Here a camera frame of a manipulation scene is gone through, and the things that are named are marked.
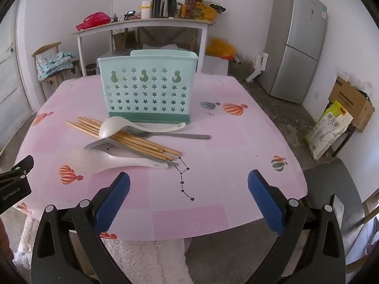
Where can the black thermos flask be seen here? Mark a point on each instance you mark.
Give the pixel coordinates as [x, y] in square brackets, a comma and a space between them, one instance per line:
[156, 6]

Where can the silver refrigerator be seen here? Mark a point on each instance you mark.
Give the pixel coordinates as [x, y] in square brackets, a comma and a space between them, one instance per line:
[293, 44]

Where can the white side table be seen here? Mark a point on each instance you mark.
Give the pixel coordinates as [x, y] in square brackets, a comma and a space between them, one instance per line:
[142, 22]

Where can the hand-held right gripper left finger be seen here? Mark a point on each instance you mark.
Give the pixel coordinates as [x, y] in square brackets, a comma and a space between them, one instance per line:
[114, 204]

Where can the white pillow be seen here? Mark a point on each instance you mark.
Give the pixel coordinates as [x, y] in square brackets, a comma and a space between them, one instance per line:
[161, 46]

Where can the white rice paddle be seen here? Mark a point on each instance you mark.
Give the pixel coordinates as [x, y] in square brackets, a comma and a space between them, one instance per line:
[88, 161]

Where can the pink printed tablecloth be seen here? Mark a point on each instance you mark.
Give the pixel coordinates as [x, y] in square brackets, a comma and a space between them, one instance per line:
[237, 153]

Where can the brown cardboard box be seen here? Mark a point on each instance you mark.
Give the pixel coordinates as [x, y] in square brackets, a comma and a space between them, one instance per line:
[352, 100]

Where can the bundle of chopsticks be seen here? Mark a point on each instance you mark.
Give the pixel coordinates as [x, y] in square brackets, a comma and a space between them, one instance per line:
[136, 142]

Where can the orange plastic bag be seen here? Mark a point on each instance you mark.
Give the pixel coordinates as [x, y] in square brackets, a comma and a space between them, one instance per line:
[220, 47]

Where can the blue floral cloth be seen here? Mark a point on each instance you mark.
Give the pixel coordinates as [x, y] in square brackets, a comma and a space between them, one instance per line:
[53, 63]

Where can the white plastic bracket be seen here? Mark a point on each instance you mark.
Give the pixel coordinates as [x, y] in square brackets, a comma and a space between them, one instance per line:
[257, 65]

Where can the pile of yellow snack packets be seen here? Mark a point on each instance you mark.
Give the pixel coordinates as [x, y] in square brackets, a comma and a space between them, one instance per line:
[197, 10]

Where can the pale wooden door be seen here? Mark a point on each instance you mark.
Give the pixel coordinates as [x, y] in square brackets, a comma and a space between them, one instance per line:
[11, 80]

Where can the white box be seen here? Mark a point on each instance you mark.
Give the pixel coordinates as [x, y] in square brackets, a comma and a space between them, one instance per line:
[216, 65]

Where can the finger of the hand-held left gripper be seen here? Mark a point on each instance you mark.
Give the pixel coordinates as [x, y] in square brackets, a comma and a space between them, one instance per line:
[25, 164]

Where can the red plastic bag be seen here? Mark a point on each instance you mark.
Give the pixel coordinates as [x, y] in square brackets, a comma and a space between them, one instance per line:
[93, 20]

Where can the white plastic ladle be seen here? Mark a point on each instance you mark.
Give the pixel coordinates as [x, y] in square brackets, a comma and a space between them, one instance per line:
[109, 127]

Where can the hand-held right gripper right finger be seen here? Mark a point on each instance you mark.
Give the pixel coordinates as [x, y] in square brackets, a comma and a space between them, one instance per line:
[265, 204]

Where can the cardboard box under side table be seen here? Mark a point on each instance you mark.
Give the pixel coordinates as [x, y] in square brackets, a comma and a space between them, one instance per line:
[123, 40]

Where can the black electric kettle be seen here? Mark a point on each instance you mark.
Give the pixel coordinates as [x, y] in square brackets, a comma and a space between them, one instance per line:
[168, 7]

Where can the wooden chair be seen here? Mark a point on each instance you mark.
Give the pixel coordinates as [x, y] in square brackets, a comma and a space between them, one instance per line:
[47, 85]

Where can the white bottle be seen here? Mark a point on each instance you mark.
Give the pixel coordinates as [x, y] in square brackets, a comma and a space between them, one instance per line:
[146, 6]

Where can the mint green utensil holder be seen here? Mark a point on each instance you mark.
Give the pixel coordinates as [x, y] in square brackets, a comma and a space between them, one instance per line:
[145, 94]

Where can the dark wooden stool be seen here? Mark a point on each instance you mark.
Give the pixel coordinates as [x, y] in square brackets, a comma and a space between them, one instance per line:
[343, 142]

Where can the white fleece robe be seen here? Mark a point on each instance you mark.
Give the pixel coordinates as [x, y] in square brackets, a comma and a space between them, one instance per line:
[139, 260]

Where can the white and yellow rice sack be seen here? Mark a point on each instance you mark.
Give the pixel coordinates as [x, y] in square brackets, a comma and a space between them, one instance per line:
[328, 130]

